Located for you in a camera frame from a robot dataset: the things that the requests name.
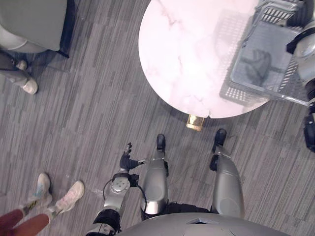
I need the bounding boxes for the person in pastel sneakers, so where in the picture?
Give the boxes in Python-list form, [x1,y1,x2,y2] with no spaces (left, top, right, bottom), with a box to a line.
[0,173,86,236]

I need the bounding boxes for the robot silver torso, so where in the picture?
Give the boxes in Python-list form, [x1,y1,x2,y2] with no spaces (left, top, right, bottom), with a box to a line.
[120,212,292,236]

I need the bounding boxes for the gold metal table foot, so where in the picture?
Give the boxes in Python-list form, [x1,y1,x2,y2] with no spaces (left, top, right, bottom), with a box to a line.
[185,114,205,131]

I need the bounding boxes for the grey upholstered armchair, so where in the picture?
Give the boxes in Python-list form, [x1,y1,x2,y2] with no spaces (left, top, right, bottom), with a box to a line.
[0,0,77,59]

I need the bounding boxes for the robot left five-finger hand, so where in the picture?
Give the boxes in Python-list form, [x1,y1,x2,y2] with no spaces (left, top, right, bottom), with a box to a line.
[119,142,149,174]

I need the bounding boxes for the person in white shoes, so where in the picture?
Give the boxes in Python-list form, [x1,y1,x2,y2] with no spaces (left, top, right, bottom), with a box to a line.
[0,48,39,95]

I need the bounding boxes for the robot right silver leg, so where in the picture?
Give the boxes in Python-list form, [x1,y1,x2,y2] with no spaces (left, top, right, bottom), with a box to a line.
[209,128,246,219]

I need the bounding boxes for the robot left silver leg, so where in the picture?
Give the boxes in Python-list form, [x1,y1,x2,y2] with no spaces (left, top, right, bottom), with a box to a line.
[140,133,170,220]

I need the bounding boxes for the robot silver leg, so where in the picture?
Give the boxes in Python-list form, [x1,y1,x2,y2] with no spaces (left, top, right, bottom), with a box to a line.
[209,128,246,219]
[140,133,170,220]

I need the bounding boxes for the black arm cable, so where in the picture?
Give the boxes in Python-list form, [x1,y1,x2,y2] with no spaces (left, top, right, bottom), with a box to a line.
[101,178,148,217]

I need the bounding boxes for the grey plastic mesh basket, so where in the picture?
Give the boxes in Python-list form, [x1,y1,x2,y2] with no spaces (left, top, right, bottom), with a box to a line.
[218,0,311,107]

